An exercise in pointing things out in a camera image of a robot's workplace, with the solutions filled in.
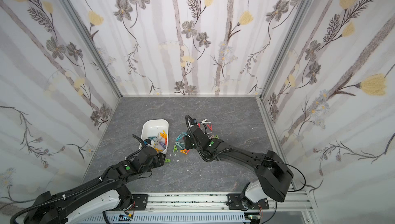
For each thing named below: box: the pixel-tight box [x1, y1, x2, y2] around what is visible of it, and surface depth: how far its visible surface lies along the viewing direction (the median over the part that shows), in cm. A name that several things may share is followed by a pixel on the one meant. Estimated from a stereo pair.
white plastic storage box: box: [139, 118, 170, 154], surface depth 100 cm
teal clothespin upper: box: [175, 132, 188, 142], surface depth 100 cm
